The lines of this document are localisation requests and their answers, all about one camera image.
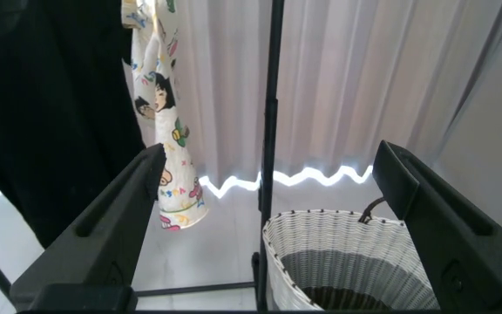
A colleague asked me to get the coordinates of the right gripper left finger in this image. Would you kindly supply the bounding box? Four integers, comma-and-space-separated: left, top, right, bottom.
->
9, 142, 167, 311

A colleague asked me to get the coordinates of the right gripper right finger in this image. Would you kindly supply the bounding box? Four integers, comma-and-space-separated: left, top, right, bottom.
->
371, 139, 502, 311

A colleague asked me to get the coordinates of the black garment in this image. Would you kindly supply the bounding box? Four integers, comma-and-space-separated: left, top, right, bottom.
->
0, 0, 148, 250

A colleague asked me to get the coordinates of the white laundry basket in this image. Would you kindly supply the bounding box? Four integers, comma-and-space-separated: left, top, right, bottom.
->
261, 195, 442, 311

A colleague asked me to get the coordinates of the black clothes rack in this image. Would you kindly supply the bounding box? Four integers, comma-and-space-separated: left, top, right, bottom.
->
0, 0, 287, 311

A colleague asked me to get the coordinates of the cream printed garment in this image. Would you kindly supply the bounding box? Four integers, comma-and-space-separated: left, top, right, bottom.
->
120, 0, 210, 232

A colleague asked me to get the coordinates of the white curtain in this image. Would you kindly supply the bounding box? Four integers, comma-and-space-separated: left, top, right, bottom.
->
122, 0, 502, 189

